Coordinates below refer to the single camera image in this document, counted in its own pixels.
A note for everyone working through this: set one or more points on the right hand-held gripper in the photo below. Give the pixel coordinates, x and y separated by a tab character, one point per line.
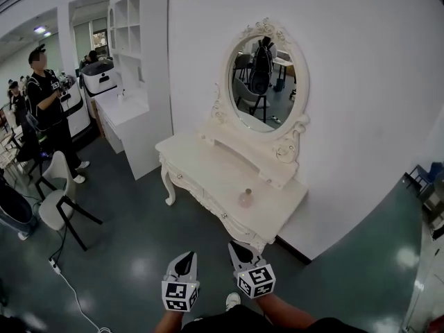
256	279

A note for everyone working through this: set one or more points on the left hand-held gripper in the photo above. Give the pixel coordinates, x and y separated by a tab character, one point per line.
180	295

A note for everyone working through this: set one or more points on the small pink container bottle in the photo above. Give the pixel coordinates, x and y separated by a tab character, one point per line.
246	200

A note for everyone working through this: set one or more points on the person's right forearm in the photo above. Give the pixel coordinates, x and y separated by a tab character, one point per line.
284	312

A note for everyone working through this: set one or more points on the person's left forearm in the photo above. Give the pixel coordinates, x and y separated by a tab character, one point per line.
168	322

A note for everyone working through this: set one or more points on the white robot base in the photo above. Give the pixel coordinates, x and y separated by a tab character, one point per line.
76	113

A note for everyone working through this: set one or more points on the person's white shoe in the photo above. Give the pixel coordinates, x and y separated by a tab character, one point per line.
233	300

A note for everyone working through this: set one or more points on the person's black clothing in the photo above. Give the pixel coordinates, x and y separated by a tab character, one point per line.
243	321

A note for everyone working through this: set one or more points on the white ornate dressing table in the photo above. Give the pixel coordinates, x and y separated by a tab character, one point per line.
229	186

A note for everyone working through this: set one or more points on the white chair with black legs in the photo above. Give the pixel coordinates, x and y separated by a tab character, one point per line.
57	193

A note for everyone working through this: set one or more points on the white desk with bookshelf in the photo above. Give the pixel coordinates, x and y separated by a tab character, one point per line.
145	92

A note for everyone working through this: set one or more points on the blue chair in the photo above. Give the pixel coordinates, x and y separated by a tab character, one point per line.
428	177

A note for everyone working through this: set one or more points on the white robot with black screen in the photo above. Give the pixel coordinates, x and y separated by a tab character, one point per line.
98	78

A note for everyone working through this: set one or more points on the ceiling light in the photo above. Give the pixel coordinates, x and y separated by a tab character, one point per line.
42	31

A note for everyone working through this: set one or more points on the oval mirror with ornate frame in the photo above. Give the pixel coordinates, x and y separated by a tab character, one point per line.
265	85

